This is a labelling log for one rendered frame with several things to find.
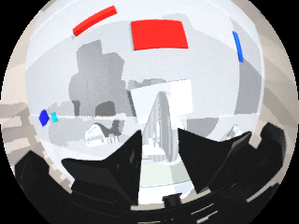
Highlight red rectangular bar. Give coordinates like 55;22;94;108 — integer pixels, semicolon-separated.
72;5;117;36

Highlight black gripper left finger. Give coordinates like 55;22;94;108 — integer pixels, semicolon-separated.
61;130;143;206

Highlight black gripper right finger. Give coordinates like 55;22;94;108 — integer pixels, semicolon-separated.
177;127;251;194

